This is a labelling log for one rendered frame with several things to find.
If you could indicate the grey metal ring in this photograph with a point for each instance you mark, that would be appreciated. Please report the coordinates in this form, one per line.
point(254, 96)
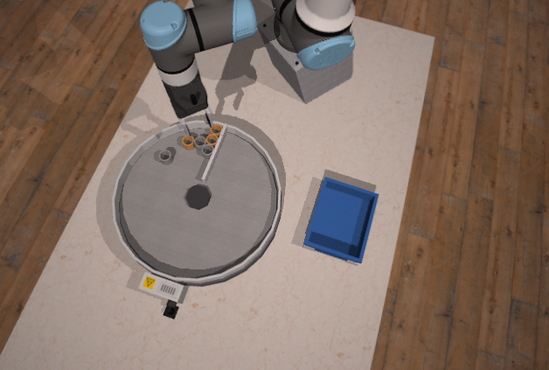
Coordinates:
point(207, 147)
point(164, 153)
point(199, 139)

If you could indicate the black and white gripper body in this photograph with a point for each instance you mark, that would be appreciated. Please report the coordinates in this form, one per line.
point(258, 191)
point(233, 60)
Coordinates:
point(189, 99)

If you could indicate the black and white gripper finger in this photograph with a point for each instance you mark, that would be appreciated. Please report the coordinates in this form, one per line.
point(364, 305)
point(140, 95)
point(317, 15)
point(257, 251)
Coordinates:
point(208, 116)
point(182, 122)

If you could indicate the bronze bushing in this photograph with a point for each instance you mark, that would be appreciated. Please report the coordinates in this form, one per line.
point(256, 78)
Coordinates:
point(216, 126)
point(189, 146)
point(210, 137)

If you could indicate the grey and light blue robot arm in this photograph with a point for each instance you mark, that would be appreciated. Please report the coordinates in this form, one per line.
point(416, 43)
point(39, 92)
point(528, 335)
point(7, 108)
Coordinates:
point(318, 31)

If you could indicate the blue crate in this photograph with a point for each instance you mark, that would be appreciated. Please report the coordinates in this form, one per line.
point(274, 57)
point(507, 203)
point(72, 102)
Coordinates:
point(342, 222)

